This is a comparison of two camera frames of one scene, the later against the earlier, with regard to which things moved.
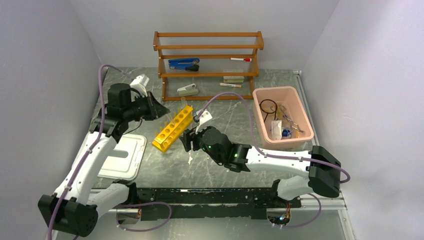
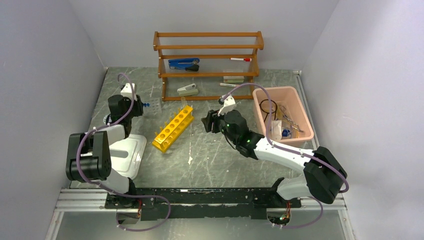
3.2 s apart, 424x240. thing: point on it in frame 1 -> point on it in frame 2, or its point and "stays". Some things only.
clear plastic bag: (276, 130) stays
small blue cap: (285, 132) stays
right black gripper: (188, 136) -> (212, 116)
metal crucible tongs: (295, 125) stays
